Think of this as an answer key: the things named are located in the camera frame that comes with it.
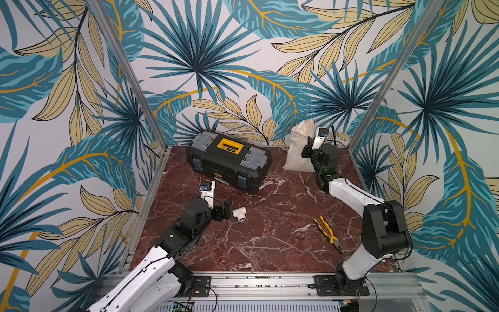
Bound white cloth soil bag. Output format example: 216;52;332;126
283;119;317;172

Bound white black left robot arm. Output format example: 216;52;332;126
85;196;233;311

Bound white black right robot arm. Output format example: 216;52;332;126
301;135;413;296

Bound white PVC tee fitting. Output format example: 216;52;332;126
232;207;247;222

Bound black yellow plastic toolbox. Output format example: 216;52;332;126
186;130;272;195

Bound yellow black pliers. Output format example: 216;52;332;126
314;217;344;254

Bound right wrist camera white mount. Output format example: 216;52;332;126
312;127;329;150

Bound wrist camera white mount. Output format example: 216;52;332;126
200;181;216;209
312;127;329;150

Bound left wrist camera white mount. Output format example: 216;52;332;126
200;181;216;209

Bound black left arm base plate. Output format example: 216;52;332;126
175;276;212;298

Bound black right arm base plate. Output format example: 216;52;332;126
312;274;370;298

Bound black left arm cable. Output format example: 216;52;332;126
97;194;235;309

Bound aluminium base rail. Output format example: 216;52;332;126
98;272;432;311

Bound left aluminium corner post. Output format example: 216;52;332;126
88;0;168;152

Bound aluminium corner post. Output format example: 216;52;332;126
88;0;168;152
348;0;444;153

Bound right aluminium corner post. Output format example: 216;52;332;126
348;0;444;153

